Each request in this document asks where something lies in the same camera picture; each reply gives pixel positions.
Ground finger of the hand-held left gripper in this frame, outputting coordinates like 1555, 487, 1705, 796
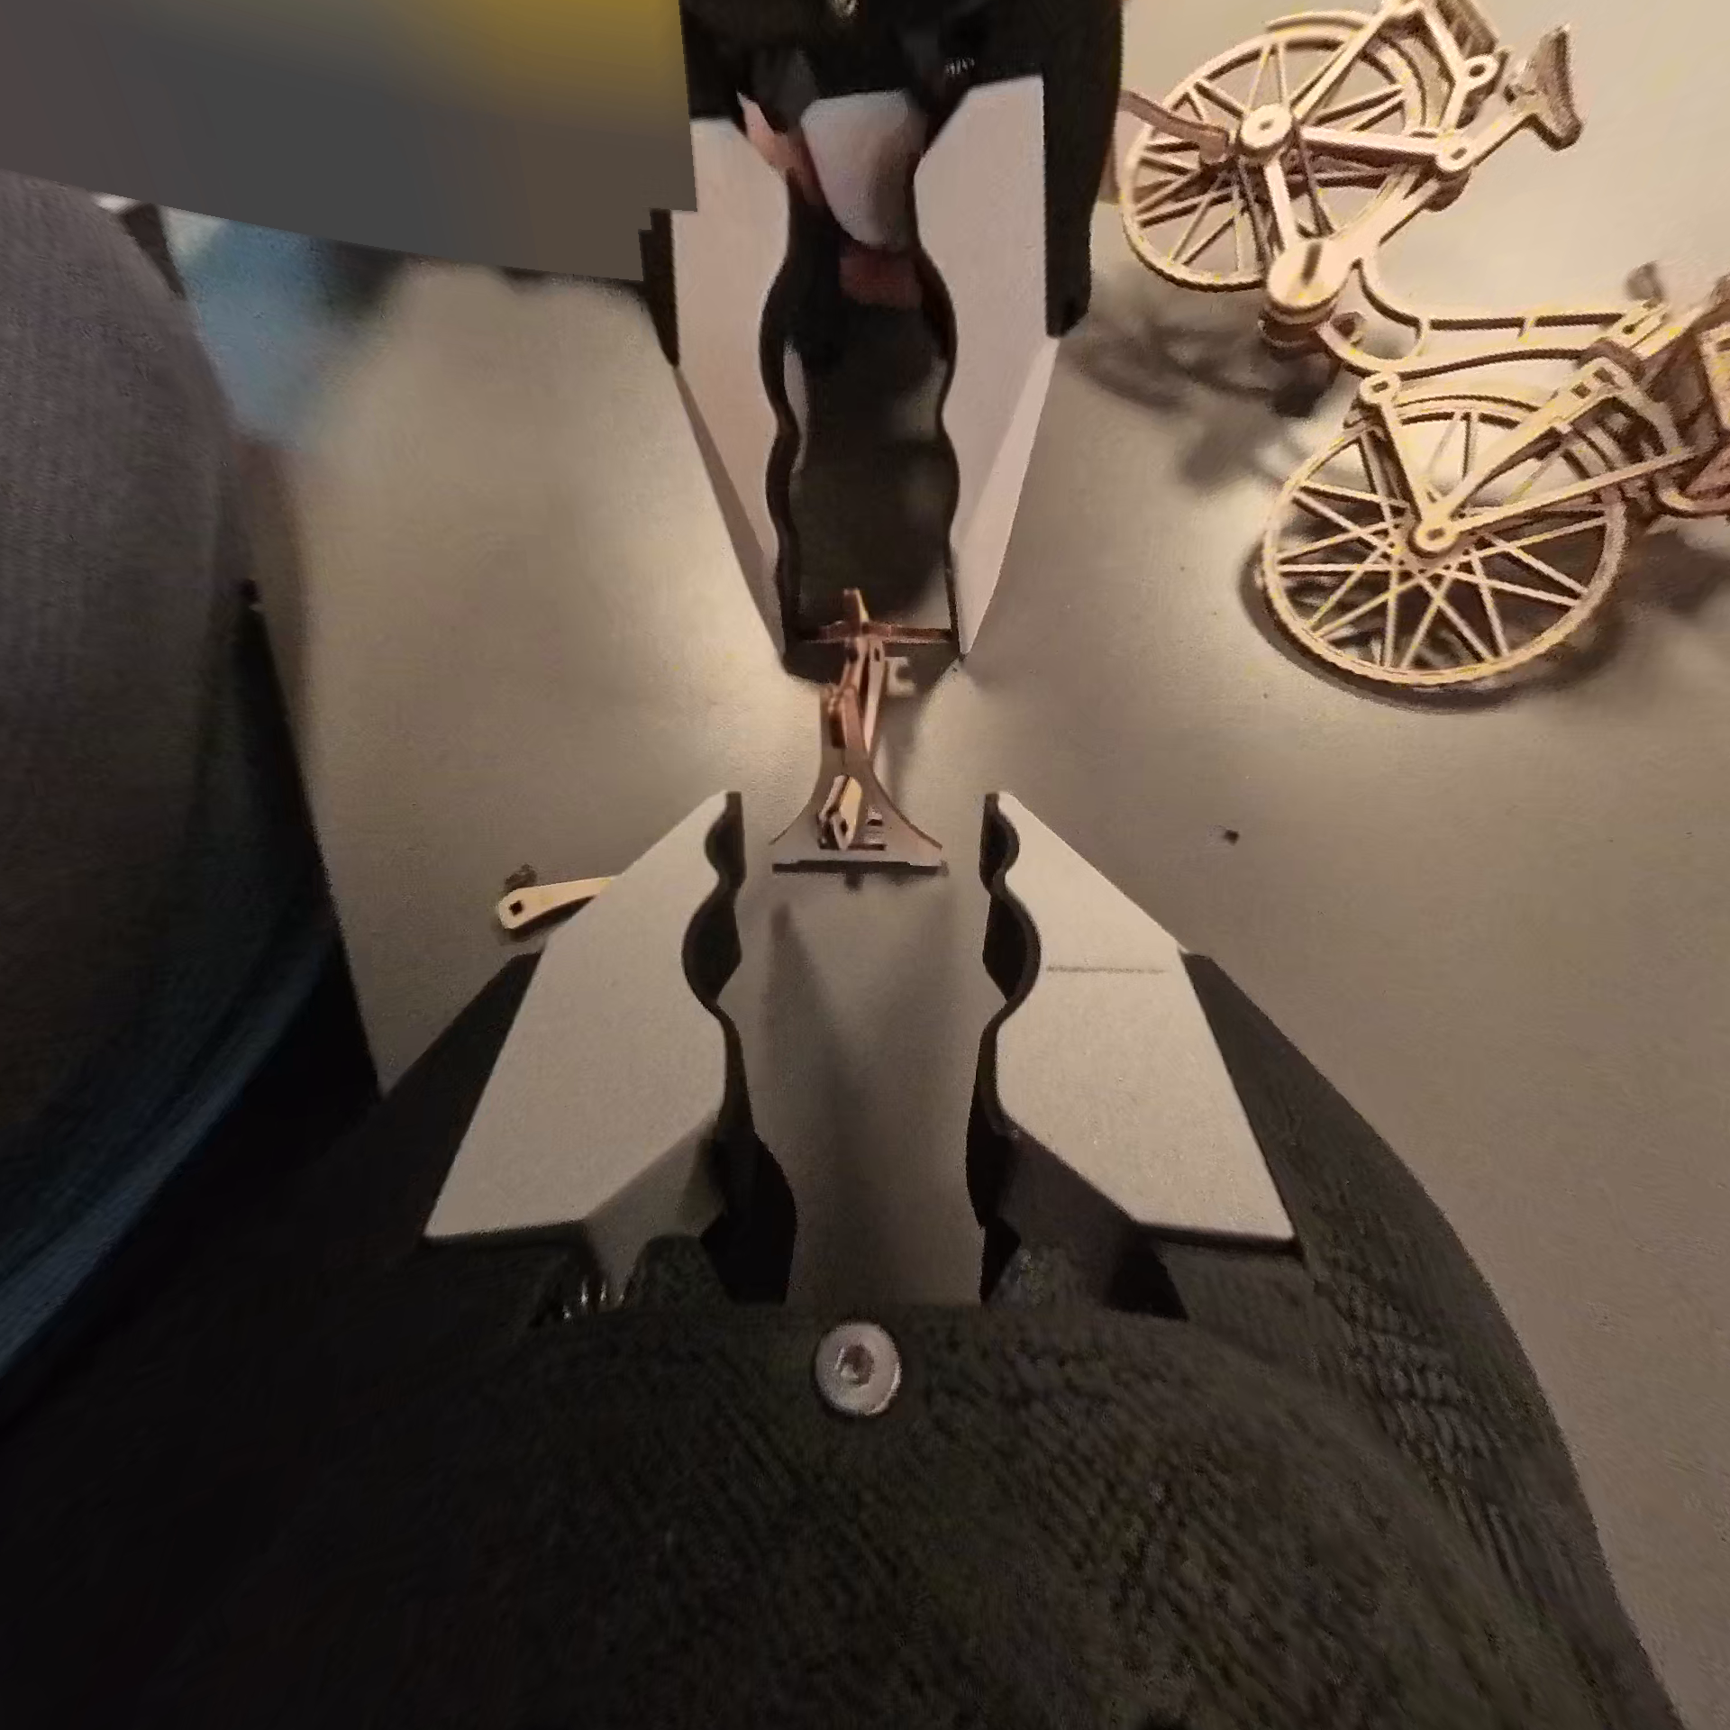
917, 74, 1058, 652
671, 115, 800, 657

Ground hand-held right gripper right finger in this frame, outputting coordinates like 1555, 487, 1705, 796
975, 792, 1299, 1251

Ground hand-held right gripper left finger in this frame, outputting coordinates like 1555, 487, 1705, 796
423, 792, 752, 1280

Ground wooden model stand assembly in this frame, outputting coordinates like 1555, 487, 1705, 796
770, 586, 951, 892

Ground wooden bicycle model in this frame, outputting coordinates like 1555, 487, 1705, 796
1109, 0, 1730, 693

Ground person's left hand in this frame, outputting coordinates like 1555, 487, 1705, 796
755, 119, 922, 311

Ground curved wooden strip part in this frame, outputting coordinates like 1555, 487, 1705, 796
495, 872, 619, 934

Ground person's dark trousers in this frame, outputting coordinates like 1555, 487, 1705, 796
0, 932, 387, 1435

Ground person's torso in knit sweater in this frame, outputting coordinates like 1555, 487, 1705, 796
0, 169, 293, 1300

